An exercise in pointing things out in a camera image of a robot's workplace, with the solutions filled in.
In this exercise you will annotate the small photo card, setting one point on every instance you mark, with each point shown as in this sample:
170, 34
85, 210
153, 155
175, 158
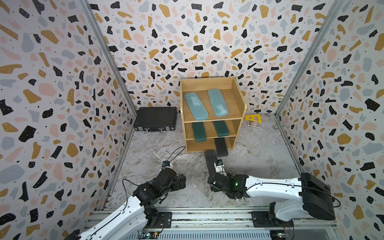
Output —
254, 124

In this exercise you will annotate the wooden three-tier shelf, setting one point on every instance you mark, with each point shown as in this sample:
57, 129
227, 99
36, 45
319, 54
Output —
234, 100

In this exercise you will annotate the yellow triangle ruler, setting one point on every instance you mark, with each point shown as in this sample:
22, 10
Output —
254, 118

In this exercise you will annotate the black briefcase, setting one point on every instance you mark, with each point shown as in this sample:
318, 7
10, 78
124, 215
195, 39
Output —
156, 119

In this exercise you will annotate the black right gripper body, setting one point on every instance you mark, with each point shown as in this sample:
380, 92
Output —
213, 189

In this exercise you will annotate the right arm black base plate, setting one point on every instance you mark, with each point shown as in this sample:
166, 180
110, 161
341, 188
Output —
261, 219

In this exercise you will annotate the light blue pencil case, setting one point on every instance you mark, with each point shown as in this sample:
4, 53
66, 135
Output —
196, 106
218, 103

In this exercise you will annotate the black pencil case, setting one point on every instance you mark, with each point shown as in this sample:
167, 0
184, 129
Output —
211, 158
221, 147

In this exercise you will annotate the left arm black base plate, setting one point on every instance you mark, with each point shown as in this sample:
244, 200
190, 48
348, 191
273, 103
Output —
162, 220

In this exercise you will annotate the dark green pencil case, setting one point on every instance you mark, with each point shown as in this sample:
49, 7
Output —
221, 129
199, 132

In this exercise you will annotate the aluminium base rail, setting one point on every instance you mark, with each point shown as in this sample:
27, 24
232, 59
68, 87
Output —
234, 223

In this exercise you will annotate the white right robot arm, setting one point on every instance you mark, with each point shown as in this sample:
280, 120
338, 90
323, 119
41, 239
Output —
303, 197

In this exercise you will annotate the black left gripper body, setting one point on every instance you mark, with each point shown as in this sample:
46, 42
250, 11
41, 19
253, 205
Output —
174, 185

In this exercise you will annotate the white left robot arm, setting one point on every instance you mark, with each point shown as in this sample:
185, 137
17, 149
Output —
138, 211

